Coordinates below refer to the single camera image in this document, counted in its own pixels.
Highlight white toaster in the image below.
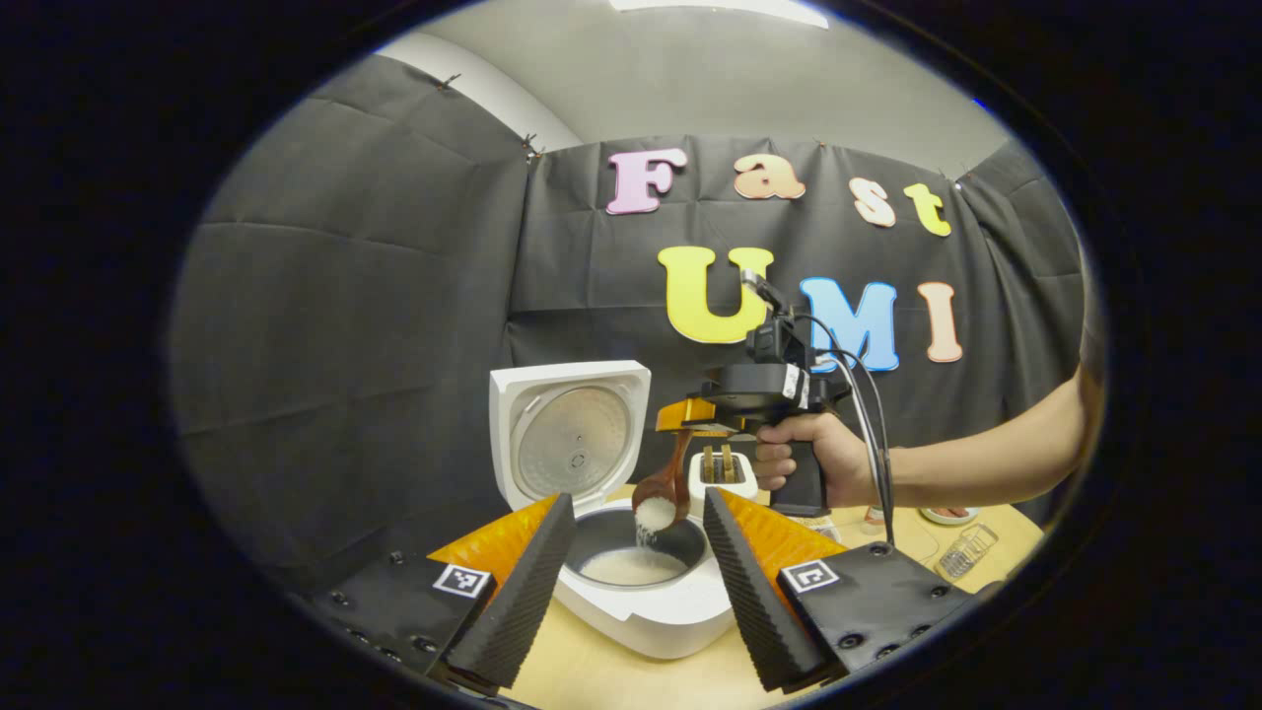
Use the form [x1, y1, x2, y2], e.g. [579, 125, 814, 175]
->
[687, 442, 759, 520]

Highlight black and white gripper cable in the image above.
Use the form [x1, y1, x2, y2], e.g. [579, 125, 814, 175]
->
[799, 314, 900, 549]

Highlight white rice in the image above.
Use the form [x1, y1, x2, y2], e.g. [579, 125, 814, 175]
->
[580, 496, 688, 587]

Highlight brown wooden spoon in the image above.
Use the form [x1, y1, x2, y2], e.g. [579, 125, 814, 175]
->
[632, 429, 694, 535]

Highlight white rice cooker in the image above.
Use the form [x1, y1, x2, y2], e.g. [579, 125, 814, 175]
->
[490, 360, 736, 660]

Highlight clear chopstick holder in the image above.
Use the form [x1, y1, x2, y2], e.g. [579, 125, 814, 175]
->
[937, 523, 999, 580]

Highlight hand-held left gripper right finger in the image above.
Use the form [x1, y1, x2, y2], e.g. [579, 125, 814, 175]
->
[703, 486, 977, 693]

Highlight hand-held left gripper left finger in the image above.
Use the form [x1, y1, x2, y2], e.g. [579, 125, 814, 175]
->
[311, 494, 577, 691]

